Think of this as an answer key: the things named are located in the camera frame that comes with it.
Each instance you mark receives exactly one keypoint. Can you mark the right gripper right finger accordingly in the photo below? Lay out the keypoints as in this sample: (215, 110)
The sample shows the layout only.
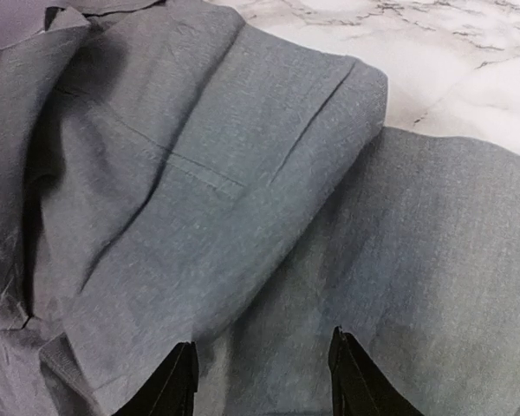
(359, 388)

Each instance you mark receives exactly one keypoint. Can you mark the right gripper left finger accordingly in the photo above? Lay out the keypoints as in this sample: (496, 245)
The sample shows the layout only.
(171, 388)

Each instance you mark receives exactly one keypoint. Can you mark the grey long sleeve shirt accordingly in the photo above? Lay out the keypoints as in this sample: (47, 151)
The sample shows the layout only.
(169, 173)

